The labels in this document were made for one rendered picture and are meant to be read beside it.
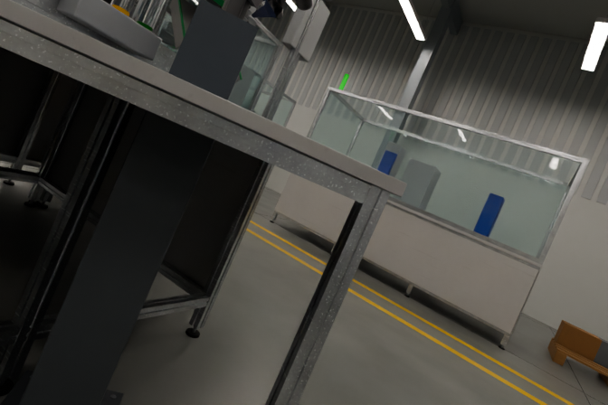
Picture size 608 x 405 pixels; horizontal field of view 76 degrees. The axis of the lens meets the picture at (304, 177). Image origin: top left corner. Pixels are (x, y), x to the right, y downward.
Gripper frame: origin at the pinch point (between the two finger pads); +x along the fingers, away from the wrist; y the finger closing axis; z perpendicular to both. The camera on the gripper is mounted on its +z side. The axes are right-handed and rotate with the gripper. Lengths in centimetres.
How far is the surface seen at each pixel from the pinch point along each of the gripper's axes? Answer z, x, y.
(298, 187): -33, 13, -401
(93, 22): -7, 39, 39
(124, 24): -6.6, 34.4, 33.3
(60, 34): -20, 40, 59
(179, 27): 6.1, 25.5, -0.1
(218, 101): -39, 24, 51
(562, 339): -348, -166, -358
